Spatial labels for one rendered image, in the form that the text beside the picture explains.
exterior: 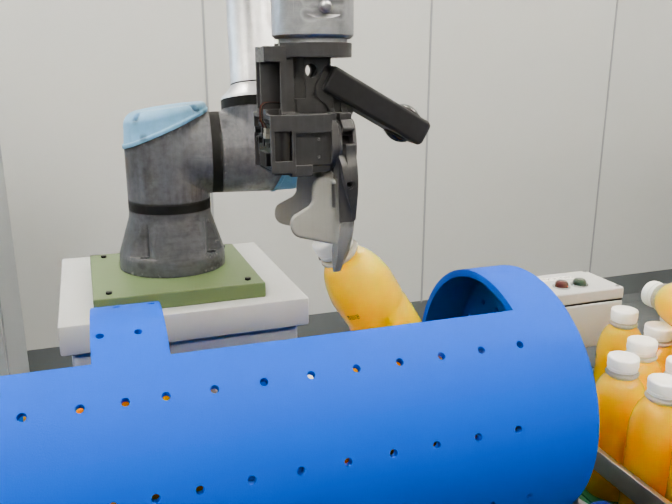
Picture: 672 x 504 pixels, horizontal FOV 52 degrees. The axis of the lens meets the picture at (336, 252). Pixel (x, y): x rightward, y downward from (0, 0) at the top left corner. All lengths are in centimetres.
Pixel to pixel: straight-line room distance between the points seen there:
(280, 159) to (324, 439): 25
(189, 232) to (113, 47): 238
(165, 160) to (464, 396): 52
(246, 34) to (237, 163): 18
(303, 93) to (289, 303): 37
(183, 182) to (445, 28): 290
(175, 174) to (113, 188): 240
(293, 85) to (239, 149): 34
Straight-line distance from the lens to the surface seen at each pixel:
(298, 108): 65
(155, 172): 97
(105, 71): 331
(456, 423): 66
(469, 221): 396
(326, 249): 67
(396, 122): 67
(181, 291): 93
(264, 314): 94
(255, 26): 102
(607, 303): 123
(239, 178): 99
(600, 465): 98
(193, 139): 97
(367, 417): 63
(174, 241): 98
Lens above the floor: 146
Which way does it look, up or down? 16 degrees down
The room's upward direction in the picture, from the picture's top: straight up
